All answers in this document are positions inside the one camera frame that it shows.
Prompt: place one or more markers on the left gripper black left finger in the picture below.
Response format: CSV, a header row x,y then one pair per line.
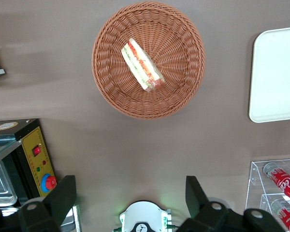
x,y
50,207

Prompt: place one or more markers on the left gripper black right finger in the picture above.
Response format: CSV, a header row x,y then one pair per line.
x,y
207,217

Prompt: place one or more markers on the triangle sandwich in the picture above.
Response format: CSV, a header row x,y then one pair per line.
x,y
140,65

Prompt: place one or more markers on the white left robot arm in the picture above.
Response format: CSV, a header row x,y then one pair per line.
x,y
142,215

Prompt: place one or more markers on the large brown wicker basket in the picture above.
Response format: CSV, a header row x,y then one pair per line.
x,y
176,72

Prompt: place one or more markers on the cream plastic tray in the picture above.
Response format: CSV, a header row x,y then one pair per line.
x,y
275,77

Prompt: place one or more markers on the red warmer knob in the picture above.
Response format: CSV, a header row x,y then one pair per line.
x,y
49,183

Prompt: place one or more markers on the steel warmer pan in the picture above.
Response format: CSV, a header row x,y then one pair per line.
x,y
0,188

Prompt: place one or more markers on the black food warmer machine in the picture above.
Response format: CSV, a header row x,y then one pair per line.
x,y
31,142

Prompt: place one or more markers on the clear acrylic bottle rack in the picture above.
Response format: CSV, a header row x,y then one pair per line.
x,y
256,169

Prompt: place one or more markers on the red cola bottle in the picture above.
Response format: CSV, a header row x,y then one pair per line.
x,y
287,184
287,215

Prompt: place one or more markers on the red rocker switch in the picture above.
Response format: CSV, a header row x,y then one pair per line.
x,y
36,151

